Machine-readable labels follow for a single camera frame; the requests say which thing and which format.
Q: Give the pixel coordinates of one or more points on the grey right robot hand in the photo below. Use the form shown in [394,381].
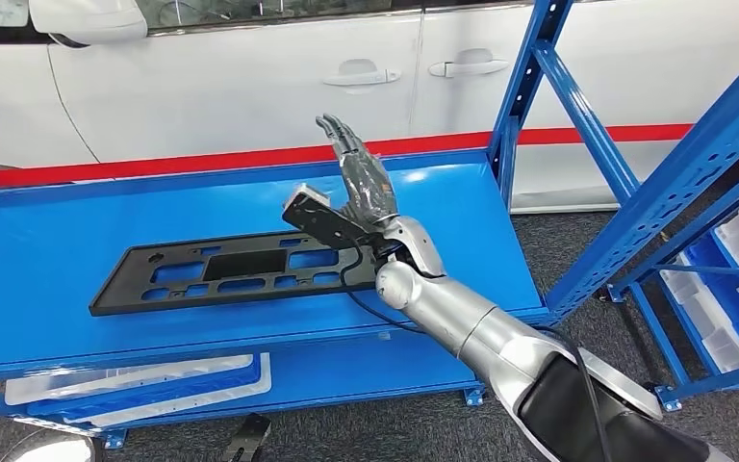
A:
[366,185]

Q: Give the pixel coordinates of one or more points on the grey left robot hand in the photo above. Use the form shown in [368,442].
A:
[248,437]

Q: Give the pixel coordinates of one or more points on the black plastic plate bracket part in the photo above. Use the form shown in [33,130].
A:
[242,264]

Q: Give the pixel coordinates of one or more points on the blue steel shelf rack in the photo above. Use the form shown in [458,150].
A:
[57,255]

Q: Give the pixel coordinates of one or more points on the blue wheeled shelf rack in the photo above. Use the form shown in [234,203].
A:
[663,331]

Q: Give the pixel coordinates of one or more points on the white car with red stripe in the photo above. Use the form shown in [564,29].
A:
[216,83]

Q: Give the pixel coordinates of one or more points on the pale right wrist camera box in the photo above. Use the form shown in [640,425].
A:
[318,220]

